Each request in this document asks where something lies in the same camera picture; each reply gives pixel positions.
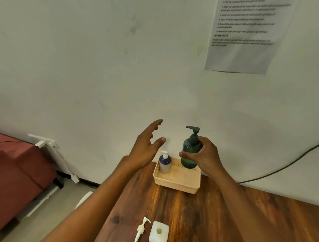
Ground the white rounded object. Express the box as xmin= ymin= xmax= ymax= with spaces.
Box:
xmin=75 ymin=191 xmax=93 ymax=210

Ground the red upholstered furniture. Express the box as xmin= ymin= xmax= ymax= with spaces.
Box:
xmin=0 ymin=133 xmax=59 ymax=231

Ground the small white blue pump bottle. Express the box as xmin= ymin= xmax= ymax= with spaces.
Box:
xmin=159 ymin=150 xmax=172 ymax=174

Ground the white square open bottle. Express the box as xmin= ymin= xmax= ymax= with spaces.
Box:
xmin=149 ymin=221 xmax=170 ymax=242

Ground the person's right forearm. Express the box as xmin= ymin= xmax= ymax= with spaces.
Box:
xmin=209 ymin=170 xmax=279 ymax=242

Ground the thin black wire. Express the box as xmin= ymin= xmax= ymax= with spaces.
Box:
xmin=0 ymin=140 xmax=34 ymax=145

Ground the dark green pump bottle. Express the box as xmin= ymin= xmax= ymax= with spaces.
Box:
xmin=180 ymin=126 xmax=203 ymax=169

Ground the white wall socket strip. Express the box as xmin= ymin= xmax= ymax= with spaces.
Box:
xmin=28 ymin=134 xmax=60 ymax=149

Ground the person's left forearm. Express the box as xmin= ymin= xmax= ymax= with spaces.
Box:
xmin=42 ymin=157 xmax=140 ymax=242

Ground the white cable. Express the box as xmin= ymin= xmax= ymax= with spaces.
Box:
xmin=49 ymin=145 xmax=75 ymax=176

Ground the white pump head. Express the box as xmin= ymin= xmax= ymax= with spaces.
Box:
xmin=134 ymin=217 xmax=152 ymax=242

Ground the printed paper sheet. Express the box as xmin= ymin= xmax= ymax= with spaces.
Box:
xmin=204 ymin=0 xmax=300 ymax=75

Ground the person's left hand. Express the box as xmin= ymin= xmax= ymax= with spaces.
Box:
xmin=124 ymin=119 xmax=166 ymax=172

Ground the beige plastic basket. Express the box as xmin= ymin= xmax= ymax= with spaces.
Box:
xmin=153 ymin=157 xmax=201 ymax=195

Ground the thick black cable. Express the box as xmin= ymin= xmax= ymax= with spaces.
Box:
xmin=237 ymin=144 xmax=319 ymax=184

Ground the person's right hand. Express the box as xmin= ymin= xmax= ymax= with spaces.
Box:
xmin=179 ymin=136 xmax=226 ymax=178

